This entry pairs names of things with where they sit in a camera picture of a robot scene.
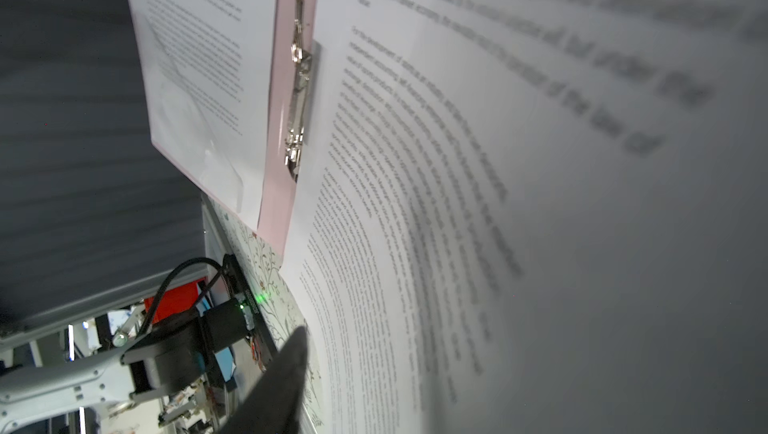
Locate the printed sheet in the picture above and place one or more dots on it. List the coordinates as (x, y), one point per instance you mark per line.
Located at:
(536, 216)
(206, 67)

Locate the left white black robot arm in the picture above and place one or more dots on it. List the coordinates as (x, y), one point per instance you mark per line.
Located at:
(157, 364)

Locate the pink paper folder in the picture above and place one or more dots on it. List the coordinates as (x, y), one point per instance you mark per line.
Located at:
(279, 188)

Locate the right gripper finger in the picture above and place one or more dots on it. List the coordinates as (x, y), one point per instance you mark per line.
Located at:
(274, 403)

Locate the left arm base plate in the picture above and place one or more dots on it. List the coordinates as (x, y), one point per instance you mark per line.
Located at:
(231, 312)

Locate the metal folder clip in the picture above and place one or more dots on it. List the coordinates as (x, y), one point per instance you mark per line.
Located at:
(302, 62)

